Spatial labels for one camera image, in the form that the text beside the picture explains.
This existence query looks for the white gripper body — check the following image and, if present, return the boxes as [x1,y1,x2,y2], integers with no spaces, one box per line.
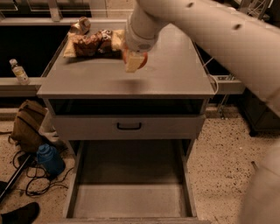
[125,21,159,53]

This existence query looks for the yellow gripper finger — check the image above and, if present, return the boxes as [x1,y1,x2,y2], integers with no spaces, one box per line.
[125,51,145,73]

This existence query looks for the red apple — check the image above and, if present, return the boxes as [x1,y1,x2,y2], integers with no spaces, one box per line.
[122,49,148,73]

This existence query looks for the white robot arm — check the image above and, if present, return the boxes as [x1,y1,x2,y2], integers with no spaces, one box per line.
[124,0,280,224]

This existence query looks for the grey drawer cabinet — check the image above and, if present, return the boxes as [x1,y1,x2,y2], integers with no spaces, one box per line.
[38,24,214,156]

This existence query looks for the closed grey top drawer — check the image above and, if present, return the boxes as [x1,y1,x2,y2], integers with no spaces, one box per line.
[52,115,206,140]

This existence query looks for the open grey middle drawer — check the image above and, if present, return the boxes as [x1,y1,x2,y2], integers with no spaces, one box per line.
[63,140,198,224]

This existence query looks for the brown chip bag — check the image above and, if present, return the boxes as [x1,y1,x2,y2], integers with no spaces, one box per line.
[63,30,124,58]

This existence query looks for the tipped metal can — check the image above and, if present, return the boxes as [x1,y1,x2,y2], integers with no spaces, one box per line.
[69,17,91,35]

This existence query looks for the clear plastic water bottle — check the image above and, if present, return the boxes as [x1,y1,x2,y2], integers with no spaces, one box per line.
[10,59,30,85]

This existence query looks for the brown backpack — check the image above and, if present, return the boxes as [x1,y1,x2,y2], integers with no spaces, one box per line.
[10,100,47,153]

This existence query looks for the blue water jug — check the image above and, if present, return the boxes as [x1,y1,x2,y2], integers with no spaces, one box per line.
[37,143,65,177]

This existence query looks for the dark cabinet at right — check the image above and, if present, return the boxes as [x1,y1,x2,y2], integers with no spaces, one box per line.
[238,88,280,137]

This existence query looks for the black shoe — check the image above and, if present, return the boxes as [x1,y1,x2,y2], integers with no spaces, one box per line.
[0,202,40,224]

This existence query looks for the black drawer handle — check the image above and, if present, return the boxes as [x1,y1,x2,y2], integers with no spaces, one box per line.
[116,122,142,130]

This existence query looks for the white power cable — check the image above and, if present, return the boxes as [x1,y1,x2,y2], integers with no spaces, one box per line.
[204,56,220,95]

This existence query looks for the grey ledge rail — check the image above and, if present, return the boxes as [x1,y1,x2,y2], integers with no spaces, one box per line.
[0,77,45,97]

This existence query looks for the black floor cables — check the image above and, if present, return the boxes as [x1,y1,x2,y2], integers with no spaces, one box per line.
[11,150,75,197]

